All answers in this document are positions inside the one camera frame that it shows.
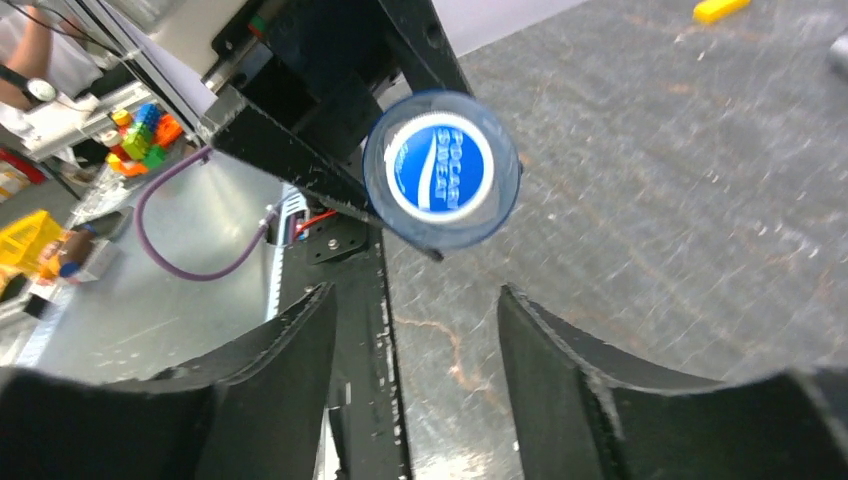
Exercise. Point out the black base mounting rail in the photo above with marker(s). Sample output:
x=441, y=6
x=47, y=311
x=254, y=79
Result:
x=363, y=431

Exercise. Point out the yellow crate in background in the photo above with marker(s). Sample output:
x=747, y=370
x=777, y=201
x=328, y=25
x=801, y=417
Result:
x=23, y=241

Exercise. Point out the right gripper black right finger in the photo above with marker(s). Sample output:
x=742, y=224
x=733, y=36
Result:
x=584, y=409

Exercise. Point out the blue labelled Pocari bottle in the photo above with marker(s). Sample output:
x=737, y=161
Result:
x=441, y=171

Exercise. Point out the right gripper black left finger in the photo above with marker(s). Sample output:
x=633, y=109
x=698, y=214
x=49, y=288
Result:
x=250, y=409

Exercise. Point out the pile of coloured toy bricks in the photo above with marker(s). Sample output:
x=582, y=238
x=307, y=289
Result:
x=140, y=141

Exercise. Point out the silver microphone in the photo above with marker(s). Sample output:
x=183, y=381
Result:
x=837, y=56

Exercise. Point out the yellow rectangular block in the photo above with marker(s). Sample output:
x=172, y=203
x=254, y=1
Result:
x=708, y=12

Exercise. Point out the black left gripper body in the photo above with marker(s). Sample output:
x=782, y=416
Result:
x=303, y=95

